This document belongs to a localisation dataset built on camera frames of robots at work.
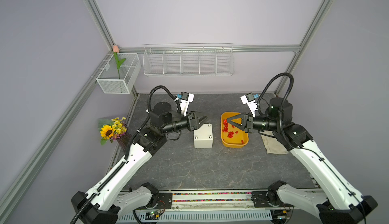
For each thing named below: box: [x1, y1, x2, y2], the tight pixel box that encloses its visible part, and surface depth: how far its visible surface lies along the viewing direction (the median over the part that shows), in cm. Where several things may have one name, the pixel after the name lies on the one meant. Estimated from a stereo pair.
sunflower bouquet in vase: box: [97, 117, 133, 151], surface depth 74 cm
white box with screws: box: [193, 123, 214, 148], surface depth 89 cm
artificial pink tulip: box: [112, 44, 127, 80], surface depth 92 cm
